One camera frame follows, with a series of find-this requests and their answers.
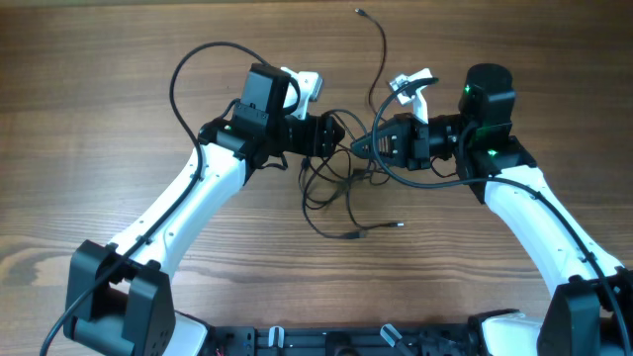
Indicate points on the black aluminium base frame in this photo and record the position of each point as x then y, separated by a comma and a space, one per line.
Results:
425, 340

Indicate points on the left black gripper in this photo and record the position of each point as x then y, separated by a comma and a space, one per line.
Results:
317, 137

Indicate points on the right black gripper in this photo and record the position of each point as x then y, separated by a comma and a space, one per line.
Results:
409, 142

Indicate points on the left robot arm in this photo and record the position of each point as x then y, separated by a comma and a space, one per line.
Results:
119, 299

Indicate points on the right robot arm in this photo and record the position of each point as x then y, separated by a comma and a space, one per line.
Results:
590, 311

